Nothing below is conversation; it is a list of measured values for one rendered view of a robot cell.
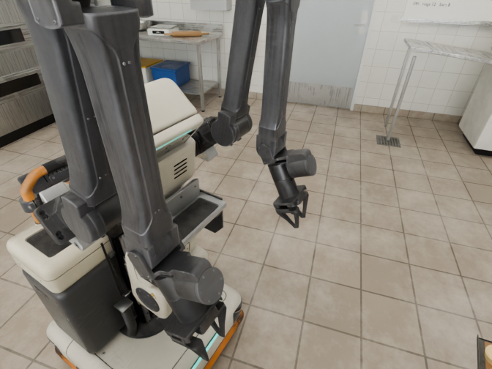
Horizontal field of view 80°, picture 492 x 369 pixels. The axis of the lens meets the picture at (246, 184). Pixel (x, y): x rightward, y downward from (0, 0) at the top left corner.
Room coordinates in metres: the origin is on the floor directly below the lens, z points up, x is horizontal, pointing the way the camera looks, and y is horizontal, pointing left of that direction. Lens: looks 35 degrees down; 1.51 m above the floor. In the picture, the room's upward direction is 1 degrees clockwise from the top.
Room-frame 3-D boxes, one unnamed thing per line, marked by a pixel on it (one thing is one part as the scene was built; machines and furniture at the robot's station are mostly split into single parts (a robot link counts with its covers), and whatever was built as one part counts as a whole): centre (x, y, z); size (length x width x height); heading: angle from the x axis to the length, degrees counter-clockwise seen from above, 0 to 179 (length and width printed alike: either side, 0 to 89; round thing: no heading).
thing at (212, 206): (0.62, 0.19, 0.92); 0.28 x 0.16 x 0.22; 149
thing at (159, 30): (4.29, 1.11, 0.92); 0.32 x 0.30 x 0.09; 170
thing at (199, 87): (4.40, 1.37, 0.49); 1.90 x 0.72 x 0.98; 73
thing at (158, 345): (0.76, 0.44, 0.16); 0.67 x 0.64 x 0.25; 59
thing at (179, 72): (4.32, 1.08, 0.36); 0.46 x 0.38 x 0.26; 165
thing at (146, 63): (4.45, 1.51, 0.36); 0.46 x 0.38 x 0.26; 163
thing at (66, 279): (0.81, 0.52, 0.59); 0.55 x 0.34 x 0.83; 149
